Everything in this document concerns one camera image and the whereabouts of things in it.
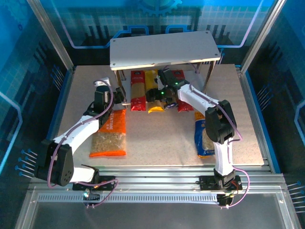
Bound red pasta bag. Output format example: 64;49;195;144
130;70;146;112
171;69;194;113

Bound yellow spaghetti bag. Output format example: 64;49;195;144
144;69;165;114

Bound blue spaghetti bag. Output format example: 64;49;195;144
164;100;178;110

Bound white two-tier metal shelf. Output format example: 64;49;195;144
109;30;222;109

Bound orange macaroni pasta bag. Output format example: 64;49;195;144
89;109;127;158

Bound blue and white pasta bag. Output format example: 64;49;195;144
194;111;216;159

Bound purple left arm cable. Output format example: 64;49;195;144
47;81;114;189

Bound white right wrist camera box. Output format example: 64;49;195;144
155;75;165;91

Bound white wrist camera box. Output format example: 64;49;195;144
155;75;165;91
92;77;112;88

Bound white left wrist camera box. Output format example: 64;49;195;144
92;77;112;88

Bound aluminium front frame rails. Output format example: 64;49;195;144
28;166;286;193

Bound aluminium upright post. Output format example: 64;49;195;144
26;0;75;72
240;0;288;70

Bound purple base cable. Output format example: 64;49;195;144
220;167;251;209
71;177;119;209

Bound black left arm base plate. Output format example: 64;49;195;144
72;175;117;191

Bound grey slotted cable duct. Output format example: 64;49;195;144
37;192;220;204

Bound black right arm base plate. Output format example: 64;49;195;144
199;175;243;191

